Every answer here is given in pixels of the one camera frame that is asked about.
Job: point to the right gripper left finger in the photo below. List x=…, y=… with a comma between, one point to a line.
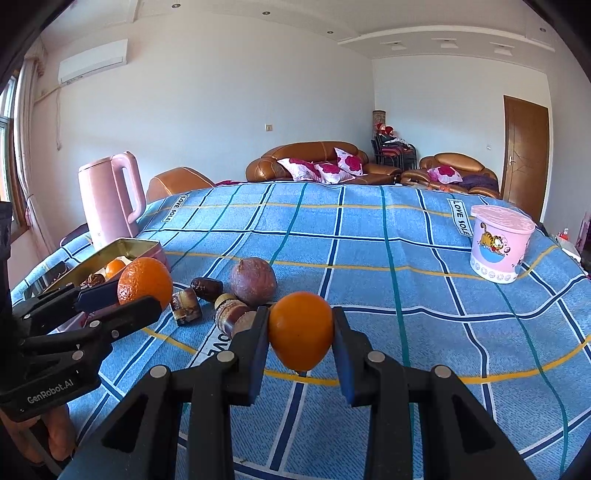
x=138, y=439

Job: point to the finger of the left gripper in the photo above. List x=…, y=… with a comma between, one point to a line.
x=112, y=325
x=64, y=303

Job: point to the brown wooden door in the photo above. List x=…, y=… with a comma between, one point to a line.
x=527, y=151

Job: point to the small orange tangerine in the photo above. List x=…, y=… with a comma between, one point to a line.
x=301, y=330

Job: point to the dark red date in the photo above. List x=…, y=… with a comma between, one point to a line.
x=207, y=289

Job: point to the white air conditioner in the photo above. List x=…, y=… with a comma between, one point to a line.
x=93, y=61

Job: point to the small brown cut fruit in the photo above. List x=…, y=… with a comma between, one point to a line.
x=232, y=316

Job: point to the purple passion fruit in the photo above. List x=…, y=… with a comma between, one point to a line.
x=253, y=281

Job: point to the brown leather armchair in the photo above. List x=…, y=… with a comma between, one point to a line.
x=477, y=179

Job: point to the left hand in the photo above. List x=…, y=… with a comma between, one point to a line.
x=54, y=430

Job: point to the blue plaid tablecloth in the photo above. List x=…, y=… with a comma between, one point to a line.
x=397, y=261

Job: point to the window with frame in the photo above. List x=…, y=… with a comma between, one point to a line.
x=10, y=187

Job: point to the pink electric kettle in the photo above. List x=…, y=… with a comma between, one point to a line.
x=112, y=197

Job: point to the pink cartoon cup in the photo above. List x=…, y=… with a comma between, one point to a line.
x=501, y=238

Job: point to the white pink floral pillow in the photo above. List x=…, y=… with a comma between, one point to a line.
x=300, y=170

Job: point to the large orange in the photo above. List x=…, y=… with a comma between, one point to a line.
x=142, y=277

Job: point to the stacked dark chairs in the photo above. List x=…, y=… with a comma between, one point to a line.
x=392, y=150

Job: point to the purple stool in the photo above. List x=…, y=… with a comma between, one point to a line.
x=80, y=230

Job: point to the brown leather chair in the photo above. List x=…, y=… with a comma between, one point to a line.
x=175, y=181

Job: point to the brown leather sofa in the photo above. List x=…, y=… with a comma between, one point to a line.
x=268, y=168

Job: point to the black smartphone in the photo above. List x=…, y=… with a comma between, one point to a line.
x=38, y=286

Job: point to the armchair floral pillow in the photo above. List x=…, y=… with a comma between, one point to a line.
x=445, y=174

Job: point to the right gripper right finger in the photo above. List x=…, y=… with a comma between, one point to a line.
x=432, y=409

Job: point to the pink metal tin box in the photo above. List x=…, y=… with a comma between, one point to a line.
x=124, y=248

